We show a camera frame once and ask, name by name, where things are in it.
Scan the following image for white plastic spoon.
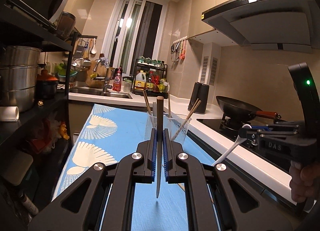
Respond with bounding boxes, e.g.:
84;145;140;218
212;135;247;166

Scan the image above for dark-handled wooden chopstick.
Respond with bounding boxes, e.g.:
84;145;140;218
156;96;164;198

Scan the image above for hanging kitchen tools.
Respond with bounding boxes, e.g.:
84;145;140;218
170;36;188;63

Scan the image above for person's right hand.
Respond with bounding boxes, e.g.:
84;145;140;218
289;161;319;203

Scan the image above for black gas stove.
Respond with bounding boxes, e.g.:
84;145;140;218
196;115;301;174

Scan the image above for light wooden chopstick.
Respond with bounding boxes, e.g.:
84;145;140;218
168;92;171;118
171;98;201;141
143;90;152;116

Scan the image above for black electric kettle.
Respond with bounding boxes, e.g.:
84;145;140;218
188;82;209;114

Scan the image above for clear plastic utensil holder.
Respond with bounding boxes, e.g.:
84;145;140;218
144;113;192;145

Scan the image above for blue patterned table mat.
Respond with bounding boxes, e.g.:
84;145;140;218
51;103;221;231

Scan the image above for range hood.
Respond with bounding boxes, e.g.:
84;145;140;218
201;0;319;53

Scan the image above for black spice rack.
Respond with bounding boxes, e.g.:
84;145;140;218
131;56;169;99

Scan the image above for yellow oil bottle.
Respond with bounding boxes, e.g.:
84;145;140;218
135;70;146;91

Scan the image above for chrome sink faucet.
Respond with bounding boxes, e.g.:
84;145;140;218
93;54;111;94

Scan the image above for red dish soap bottle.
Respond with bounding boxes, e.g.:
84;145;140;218
112;68;122;92

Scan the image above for black metal shelf rack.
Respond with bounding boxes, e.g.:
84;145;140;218
0;3;98;231

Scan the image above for white paper roll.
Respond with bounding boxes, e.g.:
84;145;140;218
0;106;20;122

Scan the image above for black pot orange lid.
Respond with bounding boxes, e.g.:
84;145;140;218
35;69;59;100

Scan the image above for stainless steel stock pot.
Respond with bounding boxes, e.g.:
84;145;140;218
1;46;41;112

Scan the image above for black wok red handle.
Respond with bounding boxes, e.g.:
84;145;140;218
216;96;281;122

